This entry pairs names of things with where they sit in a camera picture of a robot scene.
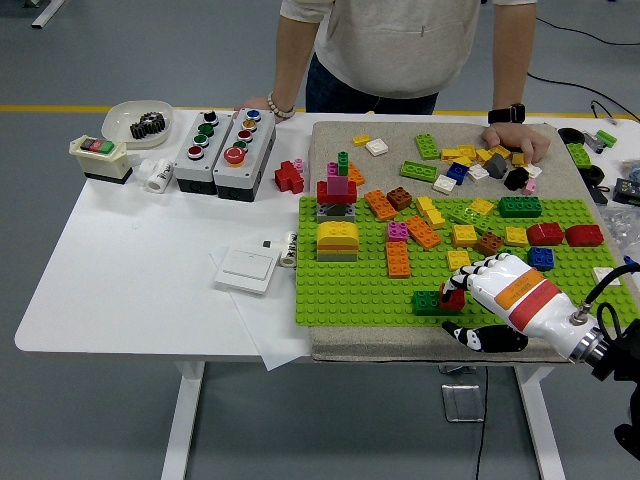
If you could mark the person's left hand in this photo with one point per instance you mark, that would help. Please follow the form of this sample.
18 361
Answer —
515 137

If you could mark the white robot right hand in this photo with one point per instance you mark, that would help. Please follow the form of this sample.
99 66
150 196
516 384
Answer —
530 300

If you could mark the person's right hand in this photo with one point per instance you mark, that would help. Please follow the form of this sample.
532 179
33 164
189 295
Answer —
257 104

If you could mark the yellow small brick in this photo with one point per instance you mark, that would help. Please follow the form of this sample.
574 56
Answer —
361 140
518 160

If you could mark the red four-stud brick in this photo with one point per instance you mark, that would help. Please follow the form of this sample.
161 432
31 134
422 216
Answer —
456 302

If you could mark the dark green eight-stud brick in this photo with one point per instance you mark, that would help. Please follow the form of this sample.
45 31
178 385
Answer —
520 207
425 303

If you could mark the person's right forearm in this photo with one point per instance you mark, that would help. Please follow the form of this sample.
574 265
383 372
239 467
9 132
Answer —
295 60

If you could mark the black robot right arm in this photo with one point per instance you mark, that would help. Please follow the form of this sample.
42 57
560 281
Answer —
625 350

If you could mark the person's left forearm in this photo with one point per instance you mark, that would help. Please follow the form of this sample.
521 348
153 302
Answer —
512 55

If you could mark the grey sloped brick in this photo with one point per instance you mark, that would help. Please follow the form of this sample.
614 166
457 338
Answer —
498 166

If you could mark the black brick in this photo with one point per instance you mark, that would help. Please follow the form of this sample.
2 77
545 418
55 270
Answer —
516 179

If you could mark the blue four-stud brick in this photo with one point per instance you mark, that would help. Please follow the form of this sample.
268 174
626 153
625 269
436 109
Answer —
541 259
456 174

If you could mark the small pink brick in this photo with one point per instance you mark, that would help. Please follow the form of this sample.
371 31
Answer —
531 187
299 164

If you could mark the red rounded brick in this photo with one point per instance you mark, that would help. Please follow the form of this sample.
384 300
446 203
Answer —
584 236
546 235

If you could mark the brown four-stud brick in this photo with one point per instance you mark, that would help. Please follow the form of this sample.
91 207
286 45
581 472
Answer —
400 198
490 244

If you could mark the red cross-shaped brick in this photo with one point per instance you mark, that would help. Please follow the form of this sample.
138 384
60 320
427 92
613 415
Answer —
287 177

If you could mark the lime green eight-stud brick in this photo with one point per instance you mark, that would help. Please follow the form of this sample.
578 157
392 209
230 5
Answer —
419 171
470 217
427 146

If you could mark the lime green small brick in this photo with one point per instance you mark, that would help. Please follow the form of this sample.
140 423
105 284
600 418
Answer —
606 137

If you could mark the dark green small brick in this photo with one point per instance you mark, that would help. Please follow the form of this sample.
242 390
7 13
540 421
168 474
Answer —
343 164

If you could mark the red wide brick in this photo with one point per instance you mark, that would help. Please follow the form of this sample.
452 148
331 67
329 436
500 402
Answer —
322 192

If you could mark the pink tall brick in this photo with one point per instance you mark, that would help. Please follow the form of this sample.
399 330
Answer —
338 186

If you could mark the orange small brick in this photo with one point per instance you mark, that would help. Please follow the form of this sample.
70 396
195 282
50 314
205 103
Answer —
356 175

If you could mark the orange eight-stud brick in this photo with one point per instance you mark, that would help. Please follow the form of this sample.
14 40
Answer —
423 233
398 260
381 205

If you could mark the grey studded base brick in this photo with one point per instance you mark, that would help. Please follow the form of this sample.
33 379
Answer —
336 217

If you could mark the pink four-stud brick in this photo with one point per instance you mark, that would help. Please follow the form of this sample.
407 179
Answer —
398 233

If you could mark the yellow rounded brick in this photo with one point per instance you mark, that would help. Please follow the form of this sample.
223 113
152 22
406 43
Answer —
337 232

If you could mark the green studded baseplate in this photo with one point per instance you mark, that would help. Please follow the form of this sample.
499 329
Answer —
350 300

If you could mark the black wristwatch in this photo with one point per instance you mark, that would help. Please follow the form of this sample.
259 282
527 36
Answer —
505 114

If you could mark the white square tile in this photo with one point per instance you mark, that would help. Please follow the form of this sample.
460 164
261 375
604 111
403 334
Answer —
534 171
478 172
444 184
376 147
602 275

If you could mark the grey emergency-stop control box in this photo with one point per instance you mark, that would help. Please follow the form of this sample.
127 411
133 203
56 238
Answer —
255 150

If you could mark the yellow glossy tile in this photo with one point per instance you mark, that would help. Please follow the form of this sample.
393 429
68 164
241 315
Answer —
461 161

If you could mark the grey four-button control box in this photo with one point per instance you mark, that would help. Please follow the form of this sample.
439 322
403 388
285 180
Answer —
210 150

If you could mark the grey-brown foam mat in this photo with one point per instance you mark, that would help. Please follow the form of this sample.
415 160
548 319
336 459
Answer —
340 142

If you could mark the small black item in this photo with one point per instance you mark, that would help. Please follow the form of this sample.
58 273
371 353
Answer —
599 195

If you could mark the black metal gear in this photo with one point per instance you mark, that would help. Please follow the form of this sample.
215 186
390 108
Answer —
147 125

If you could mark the white pipe tee fitting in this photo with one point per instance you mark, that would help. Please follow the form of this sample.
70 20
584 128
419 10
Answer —
160 175

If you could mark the silver floor outlet box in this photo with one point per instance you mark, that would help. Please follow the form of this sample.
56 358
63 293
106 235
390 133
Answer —
462 402

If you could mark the black display device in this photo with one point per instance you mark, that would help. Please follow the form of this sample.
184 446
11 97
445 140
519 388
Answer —
627 191

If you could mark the bag of blue parts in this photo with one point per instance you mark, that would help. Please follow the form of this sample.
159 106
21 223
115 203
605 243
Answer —
635 174

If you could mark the clear plastic bag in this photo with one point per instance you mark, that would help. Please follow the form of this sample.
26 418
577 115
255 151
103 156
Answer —
622 215

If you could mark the white table leg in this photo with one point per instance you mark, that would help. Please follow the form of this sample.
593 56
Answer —
542 430
182 425

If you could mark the white plastic bowl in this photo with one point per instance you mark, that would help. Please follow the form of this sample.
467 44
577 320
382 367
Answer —
120 120

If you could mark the small black white adapter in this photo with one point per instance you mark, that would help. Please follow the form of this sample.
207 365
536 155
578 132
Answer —
269 244

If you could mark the person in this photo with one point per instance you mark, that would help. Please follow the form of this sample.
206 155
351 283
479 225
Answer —
400 50

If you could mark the white printed cylinder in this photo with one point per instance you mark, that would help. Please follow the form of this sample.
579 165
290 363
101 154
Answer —
288 250

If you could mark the orange thin plate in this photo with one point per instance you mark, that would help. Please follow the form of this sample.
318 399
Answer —
338 247

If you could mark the white furniture foot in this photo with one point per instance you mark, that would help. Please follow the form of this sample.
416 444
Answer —
47 12

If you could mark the white paper sheet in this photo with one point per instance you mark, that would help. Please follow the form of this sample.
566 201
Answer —
270 340

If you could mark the white wall switch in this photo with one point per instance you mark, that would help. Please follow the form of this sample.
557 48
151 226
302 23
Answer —
247 270

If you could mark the cream switch box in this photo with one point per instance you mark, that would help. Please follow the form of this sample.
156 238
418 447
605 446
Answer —
100 162

